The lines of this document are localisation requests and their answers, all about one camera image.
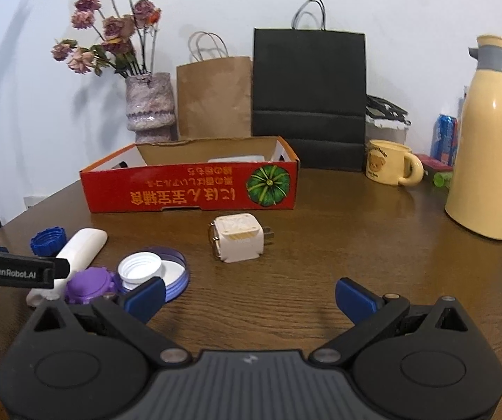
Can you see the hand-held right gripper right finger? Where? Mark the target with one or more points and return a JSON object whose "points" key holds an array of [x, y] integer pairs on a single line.
{"points": [[356, 299]]}

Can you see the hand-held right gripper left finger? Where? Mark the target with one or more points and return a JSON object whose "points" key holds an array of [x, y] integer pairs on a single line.
{"points": [[145, 299]]}

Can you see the white bottle cap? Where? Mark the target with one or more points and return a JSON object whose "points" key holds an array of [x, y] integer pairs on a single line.
{"points": [[139, 269]]}

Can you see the large blue jar lid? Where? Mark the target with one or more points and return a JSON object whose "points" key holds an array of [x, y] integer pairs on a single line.
{"points": [[176, 271]]}

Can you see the blue ridged bottle cap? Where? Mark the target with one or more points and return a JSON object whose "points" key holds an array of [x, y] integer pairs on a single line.
{"points": [[49, 240]]}

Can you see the purple round lid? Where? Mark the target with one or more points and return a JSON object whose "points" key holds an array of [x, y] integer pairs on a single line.
{"points": [[91, 284]]}

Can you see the white oblong plastic case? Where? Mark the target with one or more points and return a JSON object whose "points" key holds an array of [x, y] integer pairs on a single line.
{"points": [[82, 245]]}

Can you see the white cube charger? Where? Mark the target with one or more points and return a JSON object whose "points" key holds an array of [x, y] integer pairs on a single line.
{"points": [[237, 238]]}

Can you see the red cardboard box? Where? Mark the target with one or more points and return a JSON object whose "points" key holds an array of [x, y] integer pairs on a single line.
{"points": [[189, 188]]}

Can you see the white board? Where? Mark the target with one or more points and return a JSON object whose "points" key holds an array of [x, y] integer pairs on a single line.
{"points": [[38, 201]]}

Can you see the yellow bear mug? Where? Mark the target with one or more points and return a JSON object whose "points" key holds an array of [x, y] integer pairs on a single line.
{"points": [[384, 162]]}

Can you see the green small item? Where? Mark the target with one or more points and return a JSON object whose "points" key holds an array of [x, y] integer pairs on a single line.
{"points": [[442, 178]]}

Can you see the small red box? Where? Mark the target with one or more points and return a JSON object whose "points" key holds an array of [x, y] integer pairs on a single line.
{"points": [[434, 166]]}

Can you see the clear container with black lid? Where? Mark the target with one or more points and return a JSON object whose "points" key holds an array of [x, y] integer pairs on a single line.
{"points": [[386, 127]]}

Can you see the blue drink can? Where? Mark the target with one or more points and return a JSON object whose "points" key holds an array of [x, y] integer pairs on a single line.
{"points": [[444, 138]]}

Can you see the yellow thermos jug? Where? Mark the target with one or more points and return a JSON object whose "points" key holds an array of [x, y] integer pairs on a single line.
{"points": [[483, 148]]}

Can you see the pink mottled ceramic vase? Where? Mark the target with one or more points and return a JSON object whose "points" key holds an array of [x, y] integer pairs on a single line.
{"points": [[150, 100]]}

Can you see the brown paper bag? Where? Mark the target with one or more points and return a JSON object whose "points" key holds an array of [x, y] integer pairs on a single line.
{"points": [[216, 96]]}

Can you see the black paper bag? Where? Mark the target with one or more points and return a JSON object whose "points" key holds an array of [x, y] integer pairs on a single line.
{"points": [[307, 78]]}

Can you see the dried pink flowers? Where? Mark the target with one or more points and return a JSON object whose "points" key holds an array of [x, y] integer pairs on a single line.
{"points": [[115, 28]]}

